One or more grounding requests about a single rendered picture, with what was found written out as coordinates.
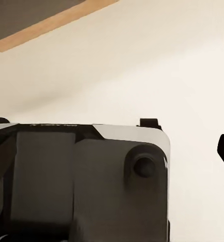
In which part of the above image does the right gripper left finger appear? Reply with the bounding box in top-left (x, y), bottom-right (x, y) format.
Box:
top-left (0, 134), bottom-right (17, 180)

